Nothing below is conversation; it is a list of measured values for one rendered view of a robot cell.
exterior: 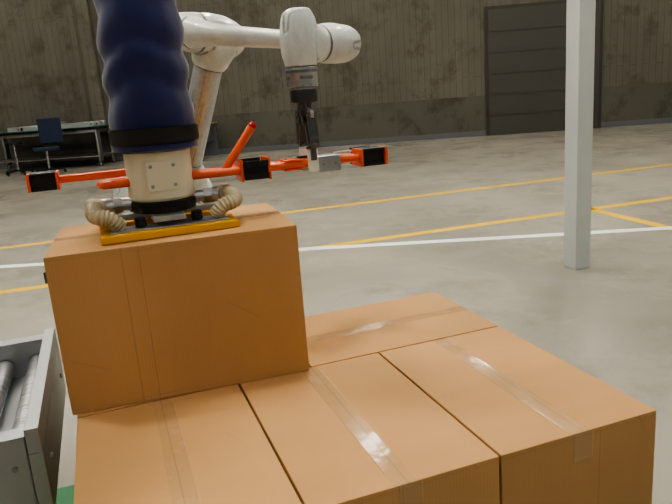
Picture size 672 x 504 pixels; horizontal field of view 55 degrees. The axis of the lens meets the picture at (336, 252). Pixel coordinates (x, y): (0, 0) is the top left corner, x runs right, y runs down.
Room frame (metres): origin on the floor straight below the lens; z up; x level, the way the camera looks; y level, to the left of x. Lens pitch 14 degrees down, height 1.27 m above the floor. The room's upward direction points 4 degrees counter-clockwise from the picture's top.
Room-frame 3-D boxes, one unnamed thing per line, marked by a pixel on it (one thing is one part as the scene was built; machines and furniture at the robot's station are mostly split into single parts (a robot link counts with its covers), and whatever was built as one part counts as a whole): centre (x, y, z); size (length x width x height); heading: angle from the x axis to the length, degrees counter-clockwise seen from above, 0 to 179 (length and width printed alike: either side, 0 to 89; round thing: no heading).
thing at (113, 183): (1.90, 0.30, 1.07); 0.93 x 0.30 x 0.04; 109
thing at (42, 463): (1.61, 0.80, 0.47); 0.70 x 0.03 x 0.15; 19
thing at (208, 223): (1.63, 0.42, 0.97); 0.34 x 0.10 x 0.05; 109
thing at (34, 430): (1.61, 0.80, 0.58); 0.70 x 0.03 x 0.06; 19
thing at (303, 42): (1.88, 0.05, 1.41); 0.13 x 0.11 x 0.16; 138
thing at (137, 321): (1.73, 0.44, 0.74); 0.60 x 0.40 x 0.40; 106
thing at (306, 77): (1.87, 0.06, 1.30); 0.09 x 0.09 x 0.06
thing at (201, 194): (1.72, 0.45, 1.01); 0.34 x 0.25 x 0.06; 109
